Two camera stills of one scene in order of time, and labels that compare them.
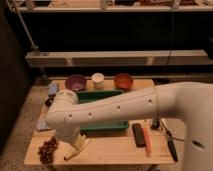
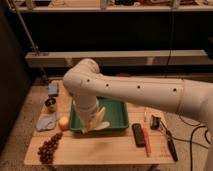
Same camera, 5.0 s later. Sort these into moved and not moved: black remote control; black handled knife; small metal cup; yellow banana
Moved: yellow banana
Not moved: small metal cup; black handled knife; black remote control
